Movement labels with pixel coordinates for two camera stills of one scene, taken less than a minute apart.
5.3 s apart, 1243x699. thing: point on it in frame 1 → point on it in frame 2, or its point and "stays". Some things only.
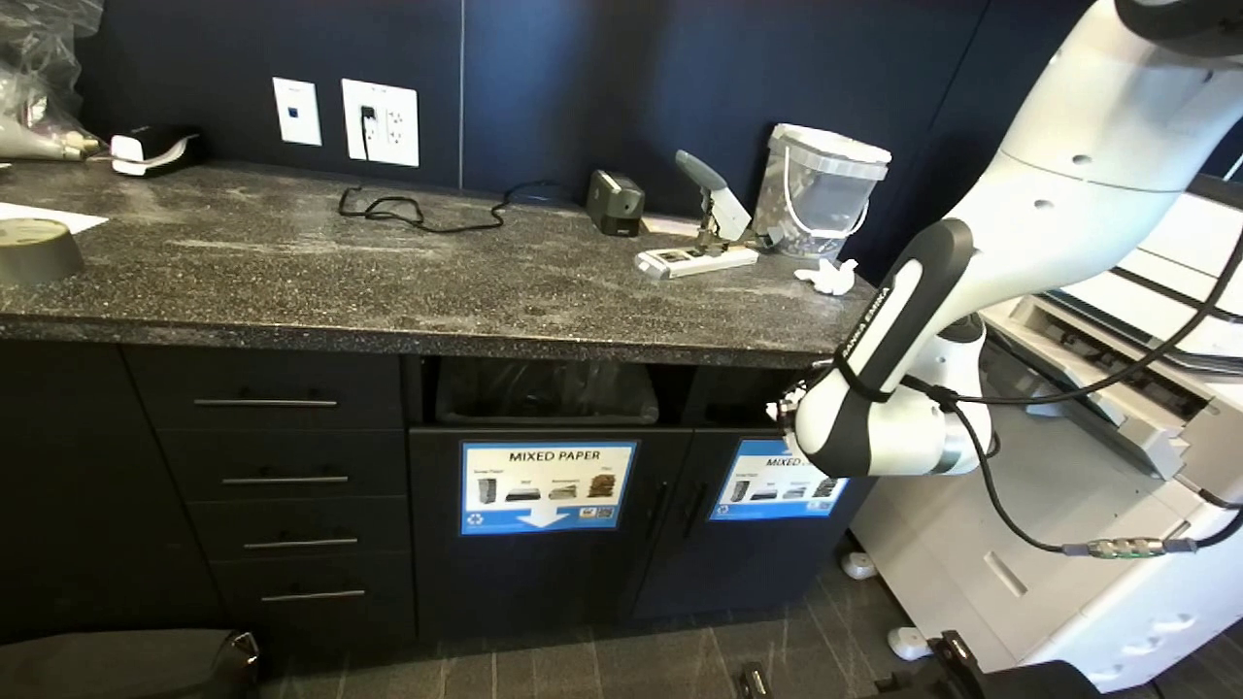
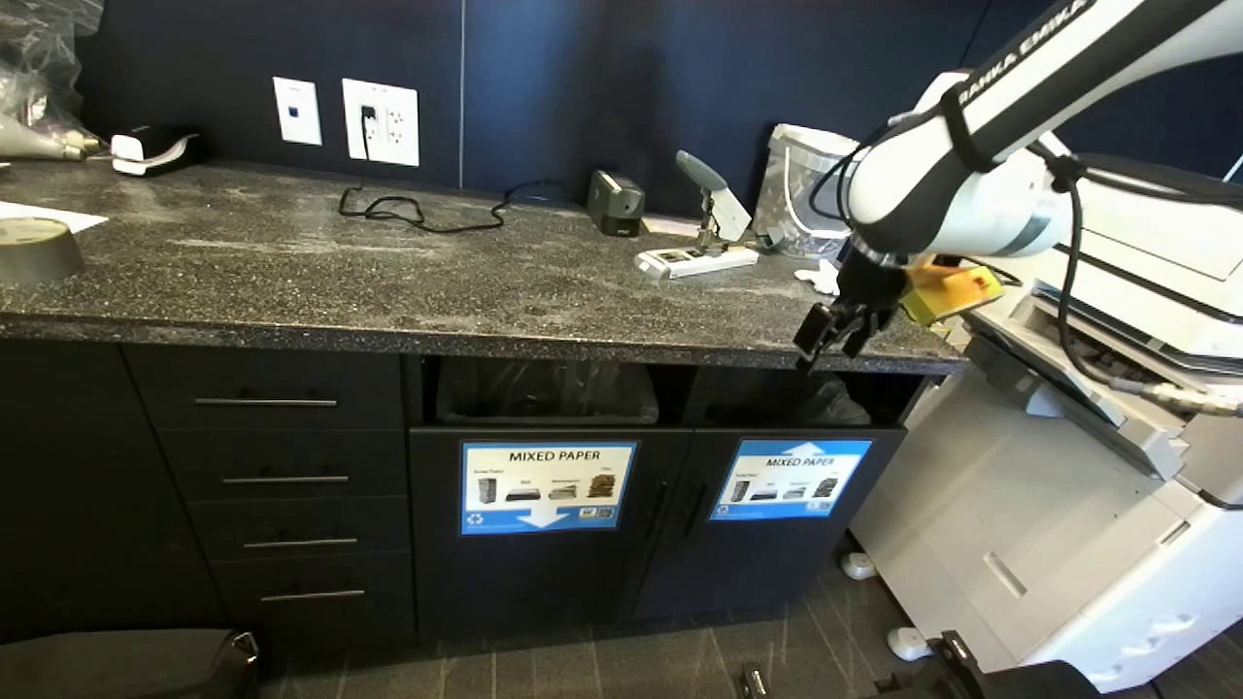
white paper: [828, 276] stays
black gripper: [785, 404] → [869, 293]
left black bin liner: [490, 391] stays
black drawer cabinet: [296, 482] stays
